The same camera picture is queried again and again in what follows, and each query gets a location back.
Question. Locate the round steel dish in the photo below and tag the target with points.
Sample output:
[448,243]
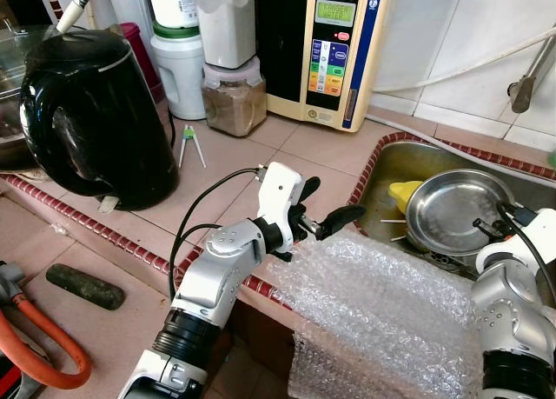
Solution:
[452,212]

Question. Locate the white training chopsticks green hinge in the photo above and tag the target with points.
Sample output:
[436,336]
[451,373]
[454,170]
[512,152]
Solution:
[188,134]
[393,221]

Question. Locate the yellow plastic bowl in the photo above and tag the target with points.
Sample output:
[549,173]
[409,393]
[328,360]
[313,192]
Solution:
[401,193]

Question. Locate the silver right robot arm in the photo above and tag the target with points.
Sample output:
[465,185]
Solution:
[512,303]

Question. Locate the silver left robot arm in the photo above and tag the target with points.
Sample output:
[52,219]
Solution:
[213,273]

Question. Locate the stainless steel sink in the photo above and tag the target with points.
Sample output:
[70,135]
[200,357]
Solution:
[387,164]

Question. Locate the clear bubble wrap sheet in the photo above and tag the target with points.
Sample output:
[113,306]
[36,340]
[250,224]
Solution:
[373,312]

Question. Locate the glass jar brown powder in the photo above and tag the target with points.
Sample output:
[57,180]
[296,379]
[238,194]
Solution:
[234,108]

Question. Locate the grey metal faucet pipe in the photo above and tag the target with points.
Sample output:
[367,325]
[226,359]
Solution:
[521,95]

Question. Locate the cream water ionizer machine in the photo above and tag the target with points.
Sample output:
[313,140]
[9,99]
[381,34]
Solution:
[334,56]

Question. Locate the white filter bottle green band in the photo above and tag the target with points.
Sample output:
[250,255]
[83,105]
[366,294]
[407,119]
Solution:
[178,77]

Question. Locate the translucent white plastic container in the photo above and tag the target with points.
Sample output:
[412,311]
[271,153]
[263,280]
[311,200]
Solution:
[226,25]

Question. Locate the black electric kettle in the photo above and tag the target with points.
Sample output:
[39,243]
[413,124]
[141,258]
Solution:
[104,121]

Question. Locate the maroon plastic cup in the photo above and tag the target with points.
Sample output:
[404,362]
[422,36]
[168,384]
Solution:
[139,56]

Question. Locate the dark green oblong object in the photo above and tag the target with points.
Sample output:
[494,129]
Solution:
[85,286]

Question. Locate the grey gas regulator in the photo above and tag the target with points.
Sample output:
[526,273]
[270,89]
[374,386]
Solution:
[9,277]

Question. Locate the steel cooking pot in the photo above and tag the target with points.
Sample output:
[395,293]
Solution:
[10,129]

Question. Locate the glass pot lid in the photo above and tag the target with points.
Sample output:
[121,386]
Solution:
[10,56]

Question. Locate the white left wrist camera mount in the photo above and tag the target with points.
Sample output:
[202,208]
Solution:
[278,195]

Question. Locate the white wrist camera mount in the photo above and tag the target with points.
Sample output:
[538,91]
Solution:
[539,234]
[278,195]

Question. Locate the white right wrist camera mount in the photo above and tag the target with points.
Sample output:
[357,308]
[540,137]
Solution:
[539,234]

